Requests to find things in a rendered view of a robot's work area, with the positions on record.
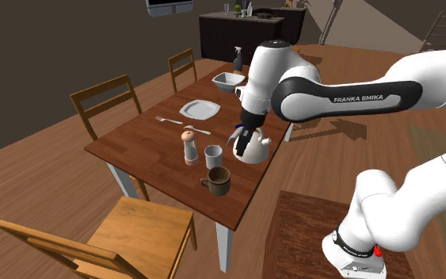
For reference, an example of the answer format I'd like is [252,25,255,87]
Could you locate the white kettle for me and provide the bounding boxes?
[226,125,273,165]

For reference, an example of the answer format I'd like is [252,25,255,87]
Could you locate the white square bowl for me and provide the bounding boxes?
[212,71,246,94]

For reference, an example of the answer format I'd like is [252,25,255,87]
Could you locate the white square plate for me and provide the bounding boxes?
[178,99,222,121]

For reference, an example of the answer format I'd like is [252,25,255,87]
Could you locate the grey cup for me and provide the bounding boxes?
[204,144,223,170]

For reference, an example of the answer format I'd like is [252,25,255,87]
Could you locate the silver spoon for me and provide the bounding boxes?
[184,124,212,136]

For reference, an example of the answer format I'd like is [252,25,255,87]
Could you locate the dark spray bottle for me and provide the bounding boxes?
[232,46,244,75]

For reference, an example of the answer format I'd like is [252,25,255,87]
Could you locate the glass grinder with wooden top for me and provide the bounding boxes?
[180,130,200,166]

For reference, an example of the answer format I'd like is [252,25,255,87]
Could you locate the brown mug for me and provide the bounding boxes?
[200,166,232,197]

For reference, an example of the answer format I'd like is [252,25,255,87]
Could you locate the silver fork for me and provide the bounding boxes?
[154,116,184,125]

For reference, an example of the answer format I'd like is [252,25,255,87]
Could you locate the dark kitchen counter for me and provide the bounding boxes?
[198,0,307,66]

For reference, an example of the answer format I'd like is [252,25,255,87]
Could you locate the wooden dining table white legs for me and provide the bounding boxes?
[83,61,295,273]

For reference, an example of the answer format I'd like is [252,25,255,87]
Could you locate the brown wooden robot stand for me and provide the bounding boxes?
[261,189,417,279]

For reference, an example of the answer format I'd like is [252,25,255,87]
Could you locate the grey framed screen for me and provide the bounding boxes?
[145,0,195,17]

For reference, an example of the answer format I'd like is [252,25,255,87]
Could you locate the olive rug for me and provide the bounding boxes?
[406,124,446,279]

